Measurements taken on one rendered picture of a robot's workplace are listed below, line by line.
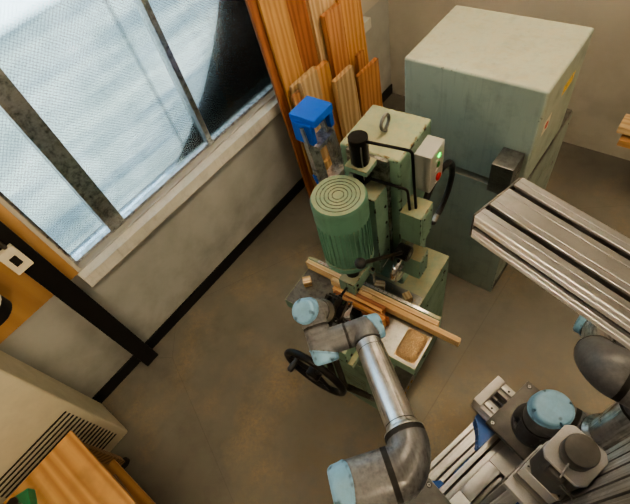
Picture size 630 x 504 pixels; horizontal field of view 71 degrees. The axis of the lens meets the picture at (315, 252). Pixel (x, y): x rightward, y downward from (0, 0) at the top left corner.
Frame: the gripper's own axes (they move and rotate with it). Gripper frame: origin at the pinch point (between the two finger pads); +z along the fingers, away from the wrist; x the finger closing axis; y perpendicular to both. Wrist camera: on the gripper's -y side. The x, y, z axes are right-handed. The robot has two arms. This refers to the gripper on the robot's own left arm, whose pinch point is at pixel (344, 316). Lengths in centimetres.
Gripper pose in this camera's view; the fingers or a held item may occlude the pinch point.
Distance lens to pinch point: 156.7
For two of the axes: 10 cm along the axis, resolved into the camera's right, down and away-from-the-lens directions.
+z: 4.3, 1.3, 9.0
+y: 3.9, -9.2, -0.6
